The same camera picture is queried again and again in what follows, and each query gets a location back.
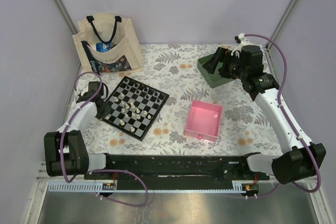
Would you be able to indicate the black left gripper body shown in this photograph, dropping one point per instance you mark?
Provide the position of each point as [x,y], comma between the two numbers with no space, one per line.
[103,112]

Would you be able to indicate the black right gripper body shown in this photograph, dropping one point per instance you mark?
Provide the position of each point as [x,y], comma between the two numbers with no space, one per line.
[233,69]

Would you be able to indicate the black white chess board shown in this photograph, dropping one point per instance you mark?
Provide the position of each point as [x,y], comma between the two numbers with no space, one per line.
[133,106]

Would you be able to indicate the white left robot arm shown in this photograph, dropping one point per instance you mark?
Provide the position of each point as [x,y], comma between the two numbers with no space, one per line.
[65,150]

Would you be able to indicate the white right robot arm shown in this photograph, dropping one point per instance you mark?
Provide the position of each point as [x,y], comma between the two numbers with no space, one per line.
[301,157]

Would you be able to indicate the green plastic tray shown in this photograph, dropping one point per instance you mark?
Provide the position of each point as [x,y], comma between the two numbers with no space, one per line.
[213,80]

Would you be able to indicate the floral table cloth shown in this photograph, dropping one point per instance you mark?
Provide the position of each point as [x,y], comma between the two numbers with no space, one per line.
[173,70]

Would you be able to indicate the pink plastic tray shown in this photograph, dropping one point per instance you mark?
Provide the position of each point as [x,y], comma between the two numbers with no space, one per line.
[204,121]

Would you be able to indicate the blue white packet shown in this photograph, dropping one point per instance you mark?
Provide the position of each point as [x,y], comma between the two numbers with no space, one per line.
[102,47]

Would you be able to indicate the cream canvas tote bag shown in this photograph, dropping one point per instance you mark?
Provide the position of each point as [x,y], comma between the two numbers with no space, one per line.
[108,43]

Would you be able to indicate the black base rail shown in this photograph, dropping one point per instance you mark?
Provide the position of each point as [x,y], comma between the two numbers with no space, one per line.
[144,169]

